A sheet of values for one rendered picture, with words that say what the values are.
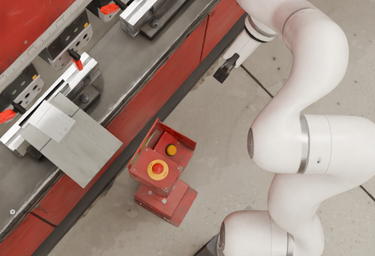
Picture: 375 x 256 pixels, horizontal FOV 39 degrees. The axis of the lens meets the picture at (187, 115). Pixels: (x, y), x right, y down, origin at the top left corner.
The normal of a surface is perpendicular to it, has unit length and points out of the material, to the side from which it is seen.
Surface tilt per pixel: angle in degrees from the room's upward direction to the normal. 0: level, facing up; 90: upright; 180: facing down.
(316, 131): 8
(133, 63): 0
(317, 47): 31
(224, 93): 0
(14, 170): 0
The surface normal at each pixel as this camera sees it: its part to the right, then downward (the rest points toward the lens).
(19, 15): 0.78, 0.61
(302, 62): -0.80, -0.17
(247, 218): -0.04, -0.83
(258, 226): 0.04, -0.53
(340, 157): 0.04, 0.29
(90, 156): 0.05, -0.31
